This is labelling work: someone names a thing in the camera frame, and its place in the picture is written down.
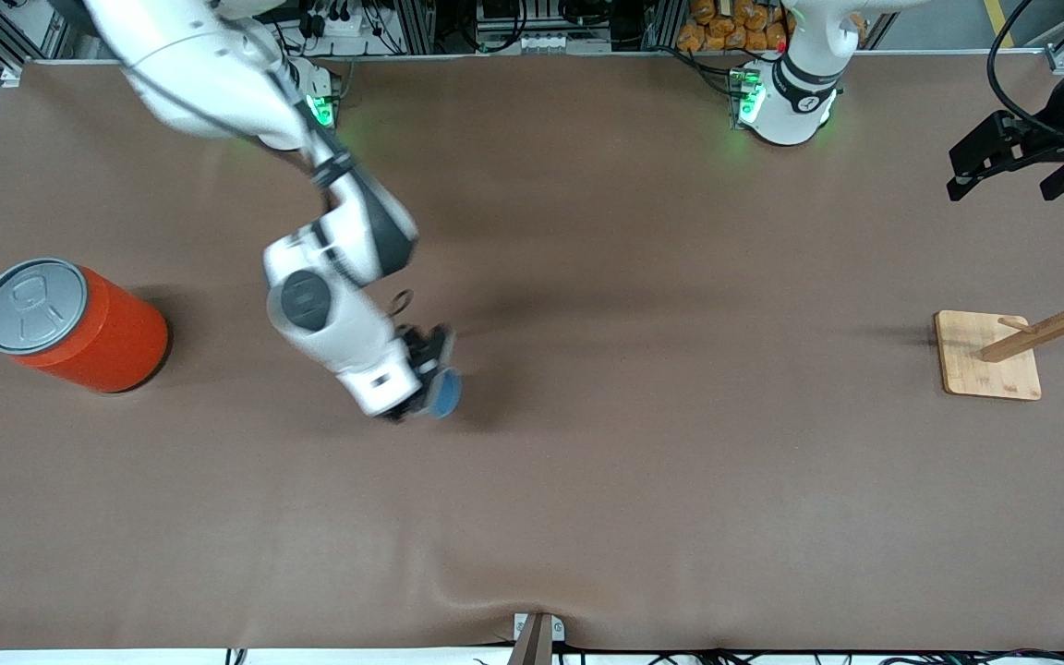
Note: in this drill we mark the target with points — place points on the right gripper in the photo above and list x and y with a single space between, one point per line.
422 356

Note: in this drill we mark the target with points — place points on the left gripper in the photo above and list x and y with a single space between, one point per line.
1042 145

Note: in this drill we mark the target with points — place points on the small blue cup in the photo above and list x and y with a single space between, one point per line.
447 395

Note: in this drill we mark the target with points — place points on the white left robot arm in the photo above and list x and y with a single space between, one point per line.
795 92

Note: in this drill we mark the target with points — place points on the brown table cover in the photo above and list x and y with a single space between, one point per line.
587 462

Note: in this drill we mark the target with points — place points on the wooden mug tree rack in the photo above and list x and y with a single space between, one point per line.
985 369

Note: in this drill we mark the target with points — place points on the orange can with grey lid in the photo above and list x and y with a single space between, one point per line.
107 337

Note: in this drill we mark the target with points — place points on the orange packaged snack pile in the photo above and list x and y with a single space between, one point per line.
707 32

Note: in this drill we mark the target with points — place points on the white terminal block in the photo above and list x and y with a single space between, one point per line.
550 42

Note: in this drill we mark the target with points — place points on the white power strip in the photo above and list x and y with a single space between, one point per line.
338 23

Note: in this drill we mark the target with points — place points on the metal table edge bracket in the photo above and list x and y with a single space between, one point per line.
537 637

